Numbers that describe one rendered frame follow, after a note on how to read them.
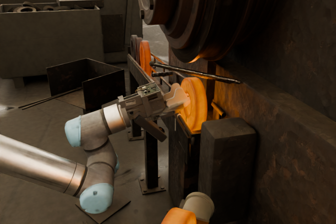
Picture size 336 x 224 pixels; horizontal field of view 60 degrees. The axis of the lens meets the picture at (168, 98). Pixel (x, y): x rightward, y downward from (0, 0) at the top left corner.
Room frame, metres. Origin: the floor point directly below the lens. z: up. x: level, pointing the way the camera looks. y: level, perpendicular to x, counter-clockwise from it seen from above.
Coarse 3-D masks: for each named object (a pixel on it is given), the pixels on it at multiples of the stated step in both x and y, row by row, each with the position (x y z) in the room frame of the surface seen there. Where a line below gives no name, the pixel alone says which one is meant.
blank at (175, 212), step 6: (174, 210) 0.33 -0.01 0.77; (180, 210) 0.33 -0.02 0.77; (186, 210) 0.34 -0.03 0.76; (168, 216) 0.31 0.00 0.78; (174, 216) 0.31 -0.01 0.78; (180, 216) 0.31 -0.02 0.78; (186, 216) 0.31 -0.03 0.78; (192, 216) 0.33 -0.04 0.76; (162, 222) 0.30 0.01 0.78; (168, 222) 0.30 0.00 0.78; (174, 222) 0.30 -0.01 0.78; (180, 222) 0.30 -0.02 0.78; (186, 222) 0.30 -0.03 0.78; (192, 222) 0.33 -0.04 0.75
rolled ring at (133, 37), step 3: (132, 36) 1.79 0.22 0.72; (135, 36) 1.79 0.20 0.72; (132, 39) 1.77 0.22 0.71; (132, 42) 1.78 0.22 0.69; (132, 45) 1.87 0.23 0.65; (132, 48) 1.87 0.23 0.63; (132, 51) 1.86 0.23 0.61; (132, 54) 1.85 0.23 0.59; (135, 57) 1.73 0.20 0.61; (135, 60) 1.74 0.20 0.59
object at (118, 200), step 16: (64, 64) 1.24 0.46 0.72; (80, 64) 1.30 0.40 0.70; (96, 64) 1.27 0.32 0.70; (48, 80) 1.17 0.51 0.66; (64, 80) 1.23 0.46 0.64; (80, 80) 1.29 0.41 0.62; (96, 80) 1.05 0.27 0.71; (112, 80) 1.11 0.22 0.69; (64, 96) 1.17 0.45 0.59; (80, 96) 1.15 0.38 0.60; (96, 96) 1.04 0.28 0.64; (112, 96) 1.10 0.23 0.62; (80, 208) 1.11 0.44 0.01; (112, 208) 1.11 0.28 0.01
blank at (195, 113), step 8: (184, 80) 0.79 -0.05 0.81; (192, 80) 0.75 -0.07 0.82; (200, 80) 0.75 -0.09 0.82; (184, 88) 0.78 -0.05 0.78; (192, 88) 0.72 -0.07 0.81; (200, 88) 0.72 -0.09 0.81; (192, 96) 0.72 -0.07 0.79; (200, 96) 0.70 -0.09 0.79; (192, 104) 0.71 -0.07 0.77; (200, 104) 0.69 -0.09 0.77; (184, 112) 0.77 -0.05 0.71; (192, 112) 0.71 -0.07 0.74; (200, 112) 0.69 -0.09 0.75; (184, 120) 0.76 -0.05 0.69; (192, 120) 0.70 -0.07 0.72; (200, 120) 0.69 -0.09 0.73; (192, 128) 0.70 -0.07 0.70; (200, 128) 0.71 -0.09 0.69
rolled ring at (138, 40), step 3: (135, 39) 1.66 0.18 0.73; (138, 39) 1.61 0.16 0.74; (141, 39) 1.61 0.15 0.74; (135, 42) 1.67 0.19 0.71; (138, 42) 1.59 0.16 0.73; (135, 45) 1.68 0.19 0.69; (138, 45) 1.57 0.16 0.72; (135, 48) 1.69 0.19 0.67; (138, 48) 1.56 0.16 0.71; (135, 51) 1.70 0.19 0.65; (138, 51) 1.55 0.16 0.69; (135, 54) 1.71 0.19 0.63; (138, 54) 1.55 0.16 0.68; (138, 57) 1.54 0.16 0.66; (138, 60) 1.55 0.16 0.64; (138, 63) 1.55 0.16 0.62
